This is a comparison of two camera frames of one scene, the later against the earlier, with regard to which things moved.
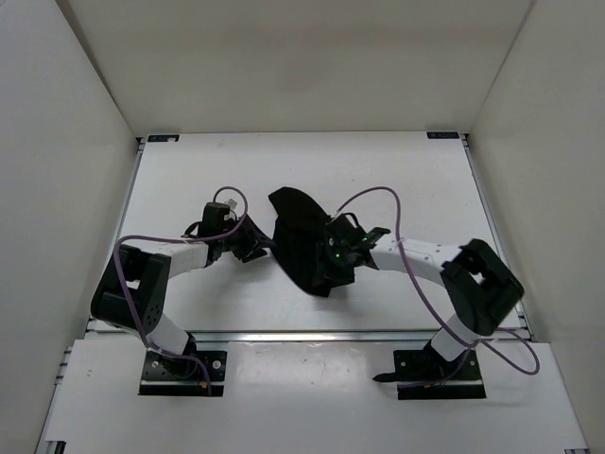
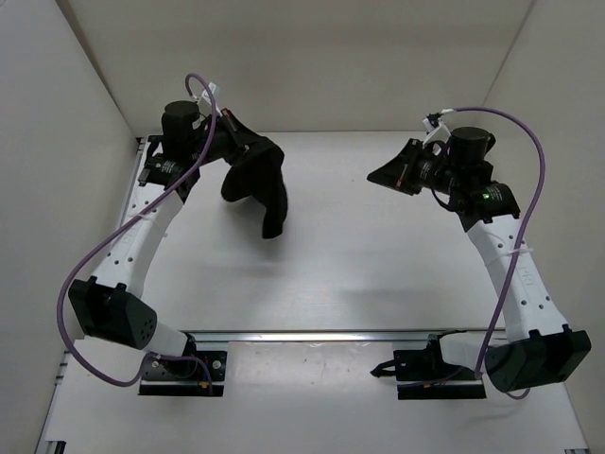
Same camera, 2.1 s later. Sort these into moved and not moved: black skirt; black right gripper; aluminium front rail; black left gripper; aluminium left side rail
Moved: black left gripper; black skirt; black right gripper
Not moved: aluminium front rail; aluminium left side rail
